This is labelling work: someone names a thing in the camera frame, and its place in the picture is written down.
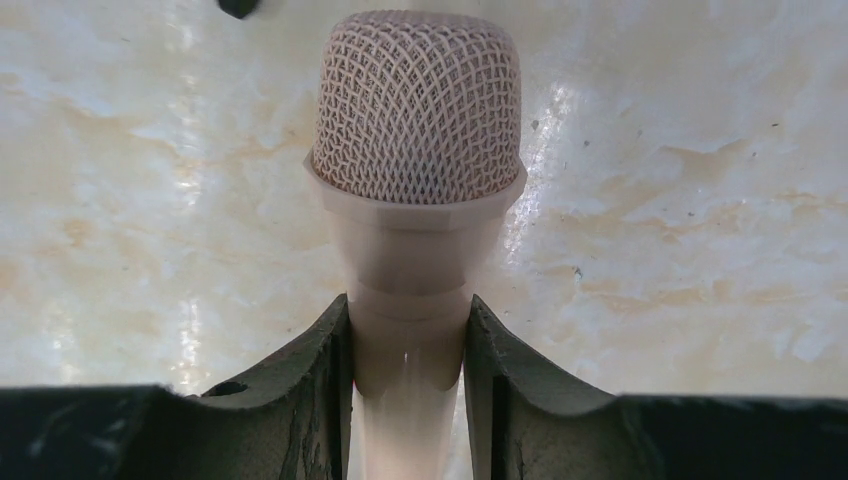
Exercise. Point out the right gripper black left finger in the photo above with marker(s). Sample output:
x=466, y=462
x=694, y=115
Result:
x=286, y=417

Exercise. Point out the beige microphone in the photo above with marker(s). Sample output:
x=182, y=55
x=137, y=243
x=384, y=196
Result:
x=416, y=162

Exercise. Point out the black tripod stand with basket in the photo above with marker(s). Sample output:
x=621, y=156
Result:
x=239, y=9

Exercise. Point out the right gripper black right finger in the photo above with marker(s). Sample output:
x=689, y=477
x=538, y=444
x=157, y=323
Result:
x=530, y=419

